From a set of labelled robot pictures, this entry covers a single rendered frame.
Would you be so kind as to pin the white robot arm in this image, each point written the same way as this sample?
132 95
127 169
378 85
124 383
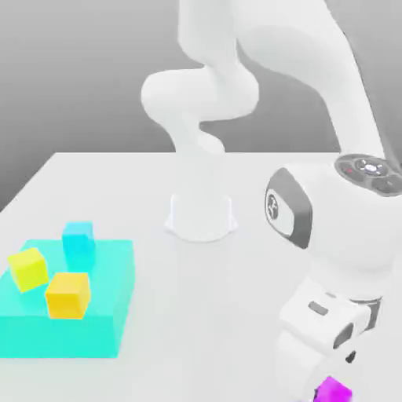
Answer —
339 238

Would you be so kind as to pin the small yellow cube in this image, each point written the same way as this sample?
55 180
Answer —
28 270

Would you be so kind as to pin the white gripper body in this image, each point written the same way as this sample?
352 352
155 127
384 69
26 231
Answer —
298 361

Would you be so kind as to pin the small cyan cube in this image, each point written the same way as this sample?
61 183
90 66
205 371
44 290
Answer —
78 248

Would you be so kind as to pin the small orange cube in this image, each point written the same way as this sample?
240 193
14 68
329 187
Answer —
67 298

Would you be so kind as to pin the large teal box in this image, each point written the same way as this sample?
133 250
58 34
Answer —
62 336

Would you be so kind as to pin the small magenta cube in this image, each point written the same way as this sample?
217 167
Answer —
333 391

